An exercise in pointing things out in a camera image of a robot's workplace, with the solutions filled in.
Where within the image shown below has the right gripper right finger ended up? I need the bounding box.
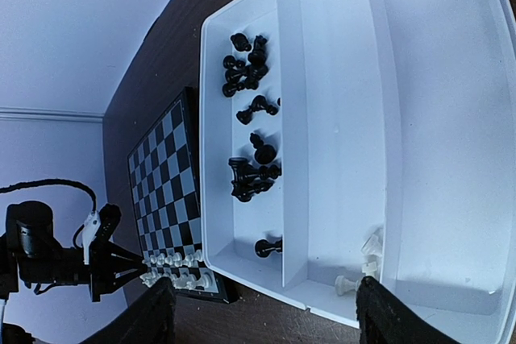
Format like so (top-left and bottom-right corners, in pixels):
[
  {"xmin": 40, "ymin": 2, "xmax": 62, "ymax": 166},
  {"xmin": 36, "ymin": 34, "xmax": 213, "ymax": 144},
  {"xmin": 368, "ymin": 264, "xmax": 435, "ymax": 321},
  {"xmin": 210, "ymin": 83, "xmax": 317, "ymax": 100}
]
[{"xmin": 356, "ymin": 276, "xmax": 457, "ymax": 343}]

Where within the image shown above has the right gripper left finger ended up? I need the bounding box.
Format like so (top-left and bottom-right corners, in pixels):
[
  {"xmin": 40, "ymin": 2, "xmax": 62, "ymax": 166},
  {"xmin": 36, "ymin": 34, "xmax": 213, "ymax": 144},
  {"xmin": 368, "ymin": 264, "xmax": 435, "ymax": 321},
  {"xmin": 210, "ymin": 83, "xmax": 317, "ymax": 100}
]
[{"xmin": 82, "ymin": 277, "xmax": 177, "ymax": 344}]

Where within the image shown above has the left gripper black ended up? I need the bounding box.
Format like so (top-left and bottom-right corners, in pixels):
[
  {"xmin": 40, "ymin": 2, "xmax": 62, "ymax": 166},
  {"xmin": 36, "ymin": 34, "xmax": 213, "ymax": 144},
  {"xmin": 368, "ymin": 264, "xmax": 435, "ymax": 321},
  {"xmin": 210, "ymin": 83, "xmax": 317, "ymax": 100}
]
[{"xmin": 1, "ymin": 238, "xmax": 148, "ymax": 302}]

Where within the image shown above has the white chess pawn piece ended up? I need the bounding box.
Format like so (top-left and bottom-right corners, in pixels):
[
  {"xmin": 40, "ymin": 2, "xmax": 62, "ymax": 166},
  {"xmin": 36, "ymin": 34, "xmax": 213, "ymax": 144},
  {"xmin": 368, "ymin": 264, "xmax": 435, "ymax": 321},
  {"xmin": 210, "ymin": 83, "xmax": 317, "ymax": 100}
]
[{"xmin": 193, "ymin": 249, "xmax": 204, "ymax": 263}]

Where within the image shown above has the black white chessboard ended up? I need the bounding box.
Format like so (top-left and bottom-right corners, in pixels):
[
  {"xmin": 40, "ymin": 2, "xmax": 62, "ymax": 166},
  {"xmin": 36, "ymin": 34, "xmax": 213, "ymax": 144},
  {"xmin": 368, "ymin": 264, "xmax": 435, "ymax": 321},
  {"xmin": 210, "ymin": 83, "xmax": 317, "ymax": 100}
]
[{"xmin": 127, "ymin": 87, "xmax": 238, "ymax": 304}]

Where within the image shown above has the black chess piece lone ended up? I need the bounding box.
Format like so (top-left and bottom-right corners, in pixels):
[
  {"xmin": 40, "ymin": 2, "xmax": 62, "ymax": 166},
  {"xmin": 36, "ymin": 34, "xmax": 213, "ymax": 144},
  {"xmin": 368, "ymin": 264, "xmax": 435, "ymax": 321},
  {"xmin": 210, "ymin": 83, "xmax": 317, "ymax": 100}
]
[{"xmin": 254, "ymin": 239, "xmax": 283, "ymax": 259}]

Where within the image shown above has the black chess pieces lower cluster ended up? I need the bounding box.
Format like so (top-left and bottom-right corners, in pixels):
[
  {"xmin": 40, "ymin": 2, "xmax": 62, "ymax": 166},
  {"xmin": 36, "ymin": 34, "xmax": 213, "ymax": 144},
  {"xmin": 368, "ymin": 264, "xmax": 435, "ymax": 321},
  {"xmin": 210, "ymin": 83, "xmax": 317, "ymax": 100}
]
[{"xmin": 228, "ymin": 133, "xmax": 281, "ymax": 203}]

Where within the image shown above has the black chess pieces cluster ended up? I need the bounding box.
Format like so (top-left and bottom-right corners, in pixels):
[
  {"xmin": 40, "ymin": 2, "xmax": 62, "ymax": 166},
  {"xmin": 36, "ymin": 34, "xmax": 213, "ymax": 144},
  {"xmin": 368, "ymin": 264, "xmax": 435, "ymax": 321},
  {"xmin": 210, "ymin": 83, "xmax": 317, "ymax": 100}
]
[
  {"xmin": 228, "ymin": 133, "xmax": 281, "ymax": 203},
  {"xmin": 222, "ymin": 32, "xmax": 279, "ymax": 125}
]

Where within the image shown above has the black chess pieces upper cluster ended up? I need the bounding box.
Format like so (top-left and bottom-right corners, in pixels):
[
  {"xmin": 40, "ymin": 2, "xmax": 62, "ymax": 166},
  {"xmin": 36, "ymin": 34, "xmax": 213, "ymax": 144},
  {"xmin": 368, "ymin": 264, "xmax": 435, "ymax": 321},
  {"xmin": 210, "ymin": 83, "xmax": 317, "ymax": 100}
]
[{"xmin": 222, "ymin": 32, "xmax": 279, "ymax": 125}]

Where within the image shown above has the white pawn in tray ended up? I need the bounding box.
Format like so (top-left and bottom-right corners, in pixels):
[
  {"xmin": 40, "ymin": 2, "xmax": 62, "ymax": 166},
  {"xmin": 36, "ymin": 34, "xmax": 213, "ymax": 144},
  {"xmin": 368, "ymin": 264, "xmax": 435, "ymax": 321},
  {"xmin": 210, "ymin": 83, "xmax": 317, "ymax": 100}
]
[{"xmin": 334, "ymin": 275, "xmax": 360, "ymax": 296}]

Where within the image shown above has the white pawn lying base up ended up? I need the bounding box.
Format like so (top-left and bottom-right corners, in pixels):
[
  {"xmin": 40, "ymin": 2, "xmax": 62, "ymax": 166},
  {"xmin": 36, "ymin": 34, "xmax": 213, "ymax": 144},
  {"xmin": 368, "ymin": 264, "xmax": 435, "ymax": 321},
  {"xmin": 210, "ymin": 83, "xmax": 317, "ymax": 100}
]
[{"xmin": 360, "ymin": 227, "xmax": 383, "ymax": 280}]

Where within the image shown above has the white plastic tray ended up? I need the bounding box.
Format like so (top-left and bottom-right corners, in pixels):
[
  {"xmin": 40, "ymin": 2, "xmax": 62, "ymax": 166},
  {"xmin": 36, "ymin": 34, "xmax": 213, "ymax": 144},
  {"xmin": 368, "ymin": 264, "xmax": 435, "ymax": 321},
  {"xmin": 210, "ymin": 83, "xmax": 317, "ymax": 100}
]
[{"xmin": 200, "ymin": 0, "xmax": 515, "ymax": 343}]

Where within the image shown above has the left black cable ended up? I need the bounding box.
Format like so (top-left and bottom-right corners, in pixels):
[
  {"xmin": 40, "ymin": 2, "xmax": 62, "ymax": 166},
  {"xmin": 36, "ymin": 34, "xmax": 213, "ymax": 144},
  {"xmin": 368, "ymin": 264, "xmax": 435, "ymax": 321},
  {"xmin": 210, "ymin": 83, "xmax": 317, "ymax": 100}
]
[{"xmin": 0, "ymin": 177, "xmax": 100, "ymax": 216}]

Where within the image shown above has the left aluminium frame post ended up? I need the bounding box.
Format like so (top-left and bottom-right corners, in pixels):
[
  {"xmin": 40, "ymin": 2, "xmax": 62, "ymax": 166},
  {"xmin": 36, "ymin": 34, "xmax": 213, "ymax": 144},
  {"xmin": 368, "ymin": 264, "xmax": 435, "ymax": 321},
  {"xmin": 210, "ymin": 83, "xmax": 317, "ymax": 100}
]
[{"xmin": 1, "ymin": 107, "xmax": 103, "ymax": 123}]

